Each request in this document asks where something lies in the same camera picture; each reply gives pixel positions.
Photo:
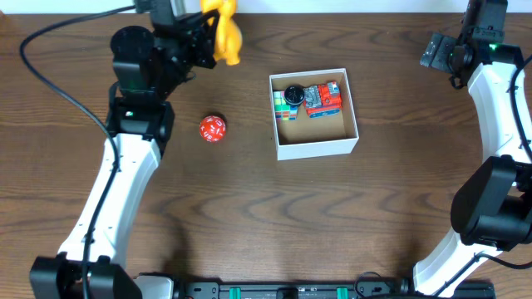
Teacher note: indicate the black round wheel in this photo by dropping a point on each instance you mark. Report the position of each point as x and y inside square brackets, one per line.
[294, 95]

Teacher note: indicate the colourful puzzle cube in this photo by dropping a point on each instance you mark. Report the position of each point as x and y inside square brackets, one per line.
[282, 110]

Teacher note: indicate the red polyhedral letter ball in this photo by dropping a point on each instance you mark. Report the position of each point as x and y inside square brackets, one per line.
[212, 129]

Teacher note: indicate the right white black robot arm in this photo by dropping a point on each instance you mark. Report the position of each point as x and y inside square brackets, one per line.
[491, 212]

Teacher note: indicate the red and grey toy truck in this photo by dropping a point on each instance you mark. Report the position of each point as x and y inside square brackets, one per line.
[322, 100]

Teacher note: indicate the orange toy dog figure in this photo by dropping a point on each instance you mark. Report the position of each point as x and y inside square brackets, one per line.
[228, 37]

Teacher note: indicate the white cardboard box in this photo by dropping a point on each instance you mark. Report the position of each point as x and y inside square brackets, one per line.
[308, 138]

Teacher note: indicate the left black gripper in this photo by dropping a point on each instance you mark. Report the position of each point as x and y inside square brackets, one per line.
[206, 40]

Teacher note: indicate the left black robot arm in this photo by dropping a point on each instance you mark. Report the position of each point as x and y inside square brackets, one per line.
[149, 64]

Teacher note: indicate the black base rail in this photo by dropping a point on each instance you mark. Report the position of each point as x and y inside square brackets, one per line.
[213, 290]

